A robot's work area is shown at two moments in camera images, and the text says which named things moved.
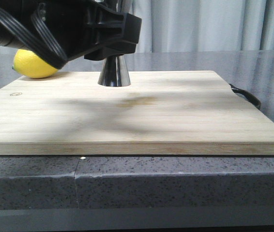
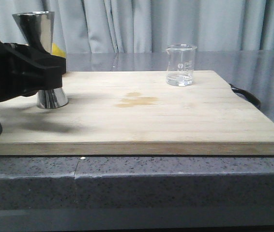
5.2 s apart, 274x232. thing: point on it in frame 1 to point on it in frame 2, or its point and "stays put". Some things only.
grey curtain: [175, 25] stays put
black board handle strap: [247, 95] stays put
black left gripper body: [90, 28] to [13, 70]
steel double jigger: [114, 72] to [41, 24]
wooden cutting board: [194, 112] stays put
